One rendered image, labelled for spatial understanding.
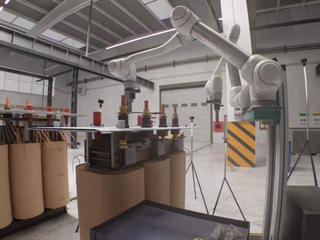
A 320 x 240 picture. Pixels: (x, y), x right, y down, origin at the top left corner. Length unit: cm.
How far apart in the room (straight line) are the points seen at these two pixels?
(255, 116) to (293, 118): 1372
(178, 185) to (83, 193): 104
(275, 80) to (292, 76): 1427
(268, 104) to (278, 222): 80
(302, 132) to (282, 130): 826
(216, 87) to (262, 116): 57
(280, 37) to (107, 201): 1576
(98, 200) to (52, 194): 168
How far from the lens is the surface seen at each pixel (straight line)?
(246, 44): 685
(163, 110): 159
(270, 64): 96
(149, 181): 154
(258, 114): 113
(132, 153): 127
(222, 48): 107
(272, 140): 159
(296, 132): 956
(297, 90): 1509
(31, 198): 271
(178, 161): 194
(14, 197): 276
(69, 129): 100
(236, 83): 184
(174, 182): 197
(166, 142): 183
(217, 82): 157
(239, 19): 730
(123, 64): 130
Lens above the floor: 138
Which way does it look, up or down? 2 degrees up
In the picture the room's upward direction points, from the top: straight up
